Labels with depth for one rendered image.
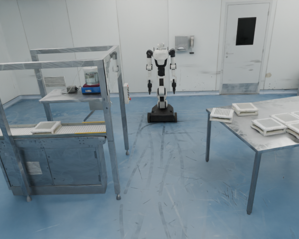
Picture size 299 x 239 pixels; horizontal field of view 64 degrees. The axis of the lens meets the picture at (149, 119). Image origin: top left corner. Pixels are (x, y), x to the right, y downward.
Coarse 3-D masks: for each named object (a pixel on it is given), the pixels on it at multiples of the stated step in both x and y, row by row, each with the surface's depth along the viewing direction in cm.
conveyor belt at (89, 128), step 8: (16, 128) 282; (24, 128) 281; (32, 128) 280; (64, 128) 275; (72, 128) 274; (80, 128) 273; (88, 128) 272; (96, 128) 271; (104, 128) 270; (72, 136) 257; (80, 136) 256
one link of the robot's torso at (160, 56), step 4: (156, 52) 434; (160, 52) 433; (164, 52) 432; (156, 56) 435; (160, 56) 435; (164, 56) 434; (156, 60) 440; (160, 60) 438; (164, 60) 438; (156, 64) 445; (160, 64) 442; (164, 64) 442
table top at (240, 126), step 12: (228, 108) 311; (264, 108) 305; (276, 108) 303; (288, 108) 302; (240, 120) 276; (240, 132) 250; (252, 132) 248; (252, 144) 227; (264, 144) 226; (276, 144) 225; (288, 144) 224
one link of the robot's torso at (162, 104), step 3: (159, 96) 465; (162, 96) 464; (165, 96) 460; (159, 99) 465; (162, 99) 471; (159, 102) 471; (162, 102) 475; (165, 102) 479; (159, 105) 478; (162, 105) 477; (165, 105) 478
